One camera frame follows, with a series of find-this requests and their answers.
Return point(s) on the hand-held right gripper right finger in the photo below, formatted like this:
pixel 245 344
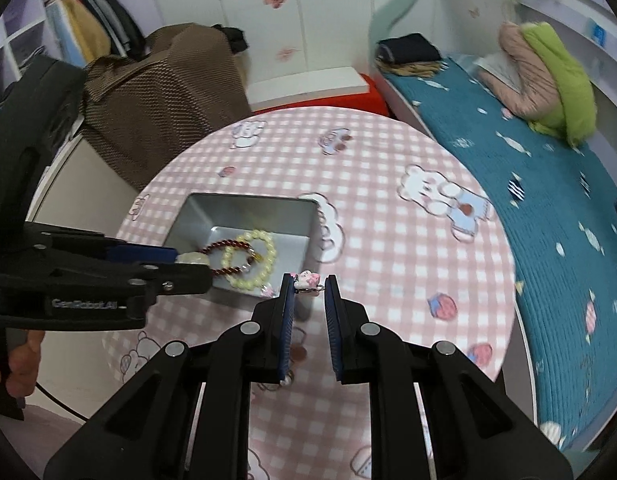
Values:
pixel 332 330

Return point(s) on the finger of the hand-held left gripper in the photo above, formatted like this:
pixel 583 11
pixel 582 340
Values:
pixel 138 280
pixel 138 254

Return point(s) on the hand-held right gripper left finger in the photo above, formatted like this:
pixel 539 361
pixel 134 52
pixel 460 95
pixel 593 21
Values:
pixel 287 330

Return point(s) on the pink charm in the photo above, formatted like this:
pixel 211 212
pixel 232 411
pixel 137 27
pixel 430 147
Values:
pixel 308 280

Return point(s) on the pale green jade pendant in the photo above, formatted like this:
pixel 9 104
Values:
pixel 193 259

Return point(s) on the grey metal box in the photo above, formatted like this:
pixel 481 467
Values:
pixel 223 215

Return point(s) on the person's left hand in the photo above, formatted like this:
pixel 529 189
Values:
pixel 26 365

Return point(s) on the pink checked tablecloth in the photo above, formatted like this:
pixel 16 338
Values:
pixel 388 240

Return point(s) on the purple open shelf cabinet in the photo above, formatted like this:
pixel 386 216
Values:
pixel 23 25

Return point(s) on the row of hanging clothes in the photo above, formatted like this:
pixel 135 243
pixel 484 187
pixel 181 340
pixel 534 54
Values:
pixel 88 25

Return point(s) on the brown dotted cloth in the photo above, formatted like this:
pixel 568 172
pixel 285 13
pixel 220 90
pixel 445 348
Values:
pixel 163 90

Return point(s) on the black garment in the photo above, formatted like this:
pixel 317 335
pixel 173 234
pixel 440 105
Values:
pixel 233 37

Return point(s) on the red stool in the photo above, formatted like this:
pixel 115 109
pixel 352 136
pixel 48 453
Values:
pixel 376 97

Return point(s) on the folded tan clothes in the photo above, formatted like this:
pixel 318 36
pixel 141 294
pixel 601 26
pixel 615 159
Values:
pixel 413 69

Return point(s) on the folded dark clothes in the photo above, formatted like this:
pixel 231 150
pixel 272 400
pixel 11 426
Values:
pixel 411 47

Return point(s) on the white wardrobe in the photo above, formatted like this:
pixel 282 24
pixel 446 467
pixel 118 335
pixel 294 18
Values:
pixel 328 10

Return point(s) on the white pillow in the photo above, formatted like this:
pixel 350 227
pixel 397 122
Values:
pixel 498 67

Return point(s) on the pink padded jacket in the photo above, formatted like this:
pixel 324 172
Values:
pixel 525 75

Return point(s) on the light green bunk bed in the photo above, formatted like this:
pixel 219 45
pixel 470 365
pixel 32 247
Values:
pixel 393 0

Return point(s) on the green quilt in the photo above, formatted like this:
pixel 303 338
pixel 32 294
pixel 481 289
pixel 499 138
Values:
pixel 563 85

